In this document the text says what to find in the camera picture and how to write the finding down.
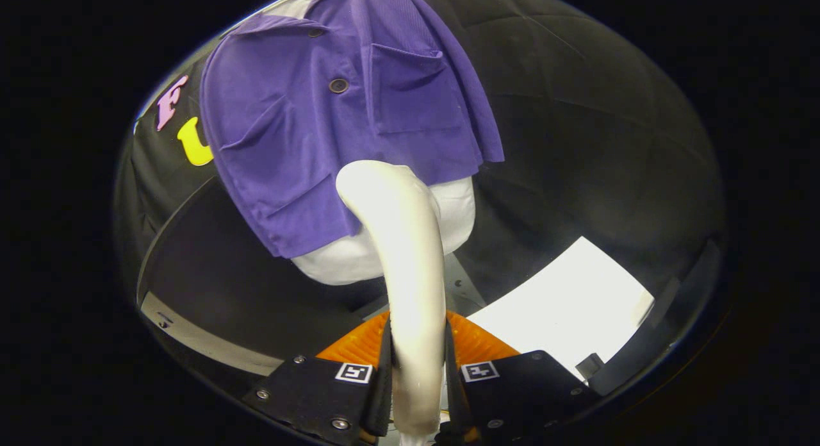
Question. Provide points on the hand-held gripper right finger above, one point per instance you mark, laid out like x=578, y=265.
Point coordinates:
x=519, y=395

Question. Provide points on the white paper sheet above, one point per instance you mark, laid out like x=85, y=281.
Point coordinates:
x=564, y=305

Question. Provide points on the white mannequin torso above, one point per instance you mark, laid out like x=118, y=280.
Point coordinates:
x=339, y=268

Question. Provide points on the small black block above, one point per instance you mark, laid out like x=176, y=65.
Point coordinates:
x=589, y=366

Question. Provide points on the black backdrop cloth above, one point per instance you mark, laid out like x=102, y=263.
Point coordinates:
x=608, y=145

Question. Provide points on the purple button jacket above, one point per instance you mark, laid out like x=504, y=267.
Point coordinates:
x=320, y=125

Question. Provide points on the grey drawer cabinet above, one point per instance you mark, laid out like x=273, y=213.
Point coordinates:
x=256, y=286

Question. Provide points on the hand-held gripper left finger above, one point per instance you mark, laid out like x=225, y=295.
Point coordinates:
x=314, y=395

